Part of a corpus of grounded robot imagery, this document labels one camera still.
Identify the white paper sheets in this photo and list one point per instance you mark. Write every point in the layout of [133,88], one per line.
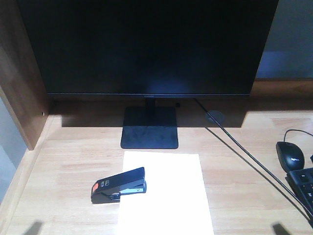
[175,202]

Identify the black stapler orange button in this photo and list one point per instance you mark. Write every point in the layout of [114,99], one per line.
[110,189]

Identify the black keyboard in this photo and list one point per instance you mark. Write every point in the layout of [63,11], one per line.
[301,182]

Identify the black computer mouse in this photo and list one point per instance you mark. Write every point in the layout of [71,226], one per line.
[290,156]

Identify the grey desk cable grommet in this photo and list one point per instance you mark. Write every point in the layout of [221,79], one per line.
[214,115]

